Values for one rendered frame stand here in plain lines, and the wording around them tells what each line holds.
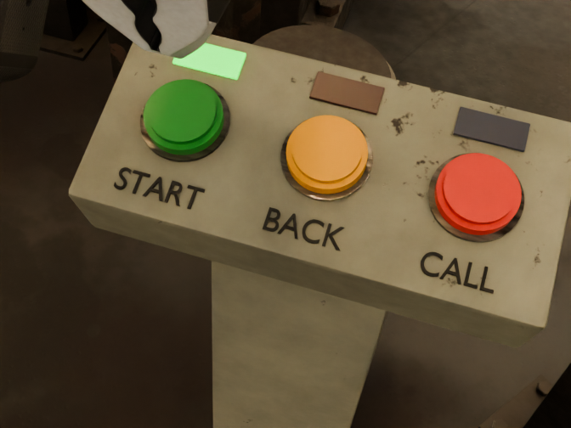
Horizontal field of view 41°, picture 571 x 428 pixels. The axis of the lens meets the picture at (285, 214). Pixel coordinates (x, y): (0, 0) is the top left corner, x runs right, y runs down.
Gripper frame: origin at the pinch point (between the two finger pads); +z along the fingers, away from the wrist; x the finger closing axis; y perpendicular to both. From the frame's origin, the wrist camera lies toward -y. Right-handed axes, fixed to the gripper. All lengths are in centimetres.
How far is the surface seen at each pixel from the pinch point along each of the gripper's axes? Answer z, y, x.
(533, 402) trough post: 71, 4, -34
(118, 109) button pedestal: 6.7, -0.3, 3.6
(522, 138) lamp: 6.6, 3.6, -16.5
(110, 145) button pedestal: 6.7, -2.3, 3.3
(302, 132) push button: 5.6, 0.5, -6.0
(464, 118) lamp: 6.5, 4.0, -13.5
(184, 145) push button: 5.9, -1.6, -0.6
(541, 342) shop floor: 75, 13, -35
